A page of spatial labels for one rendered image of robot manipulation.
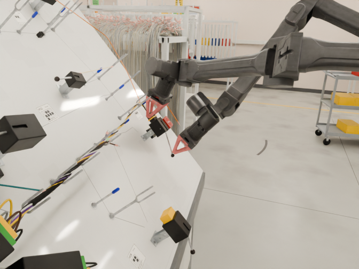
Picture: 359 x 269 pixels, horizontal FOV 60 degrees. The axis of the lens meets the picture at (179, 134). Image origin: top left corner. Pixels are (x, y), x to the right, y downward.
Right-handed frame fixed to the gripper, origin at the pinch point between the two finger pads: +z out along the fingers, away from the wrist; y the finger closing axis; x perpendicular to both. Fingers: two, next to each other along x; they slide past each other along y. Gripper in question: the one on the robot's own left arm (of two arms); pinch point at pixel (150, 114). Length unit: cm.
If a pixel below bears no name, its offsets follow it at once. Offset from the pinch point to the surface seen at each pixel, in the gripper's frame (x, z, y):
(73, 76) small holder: -16.8, -8.1, 28.3
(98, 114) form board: -10.7, 2.8, 17.4
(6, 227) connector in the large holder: 8, -3, 74
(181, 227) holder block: 29.0, 10.3, 33.4
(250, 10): -79, -119, -795
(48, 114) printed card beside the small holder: -14.4, 0.9, 37.5
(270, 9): -35, -141, -792
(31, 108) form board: -16.7, -0.1, 41.2
